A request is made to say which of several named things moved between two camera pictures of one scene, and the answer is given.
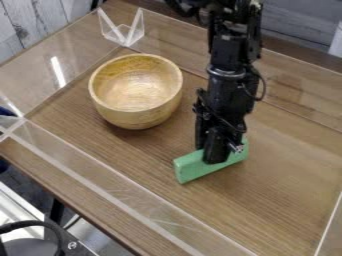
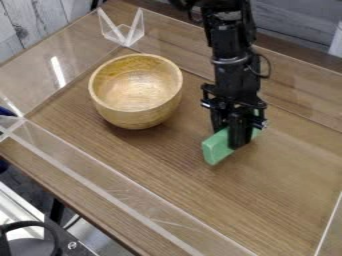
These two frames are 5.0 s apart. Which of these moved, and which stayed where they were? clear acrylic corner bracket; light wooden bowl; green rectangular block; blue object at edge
Moved: green rectangular block
Stayed: light wooden bowl; blue object at edge; clear acrylic corner bracket
